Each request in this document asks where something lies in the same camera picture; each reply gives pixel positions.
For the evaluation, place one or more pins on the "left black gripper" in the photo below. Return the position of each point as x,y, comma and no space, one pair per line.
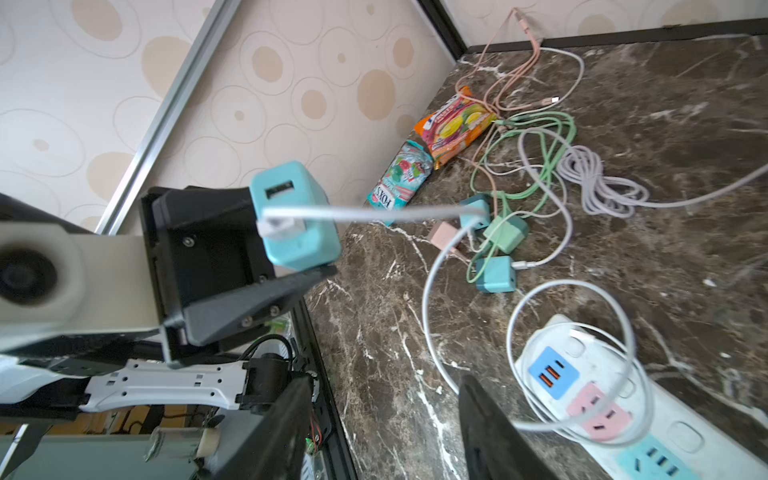
206,262

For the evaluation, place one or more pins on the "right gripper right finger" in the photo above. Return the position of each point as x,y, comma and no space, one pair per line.
493,447

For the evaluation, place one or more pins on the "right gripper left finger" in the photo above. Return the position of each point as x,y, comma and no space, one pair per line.
276,448

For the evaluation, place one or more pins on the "teal charger with white cable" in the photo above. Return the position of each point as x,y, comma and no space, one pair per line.
283,222

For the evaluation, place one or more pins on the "long multicolour power strip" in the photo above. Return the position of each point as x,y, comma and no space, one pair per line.
569,366

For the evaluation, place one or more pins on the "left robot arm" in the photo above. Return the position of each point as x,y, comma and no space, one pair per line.
70,293

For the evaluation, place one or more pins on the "teal charger cube front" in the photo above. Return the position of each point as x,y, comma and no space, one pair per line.
496,275

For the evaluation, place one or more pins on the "teal charger cube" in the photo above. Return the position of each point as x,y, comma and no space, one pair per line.
480,202
496,275

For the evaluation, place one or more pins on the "light green charger cube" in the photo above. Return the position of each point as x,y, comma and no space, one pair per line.
507,233

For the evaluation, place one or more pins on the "pink charger cube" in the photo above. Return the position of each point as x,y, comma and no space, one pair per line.
442,235

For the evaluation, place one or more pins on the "green Fox's candy bag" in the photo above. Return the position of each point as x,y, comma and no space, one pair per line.
405,175

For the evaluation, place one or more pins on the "orange candy bag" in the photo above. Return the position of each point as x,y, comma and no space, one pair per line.
451,129

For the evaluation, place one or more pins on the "silver aluminium rail left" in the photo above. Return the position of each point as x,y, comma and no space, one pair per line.
164,122

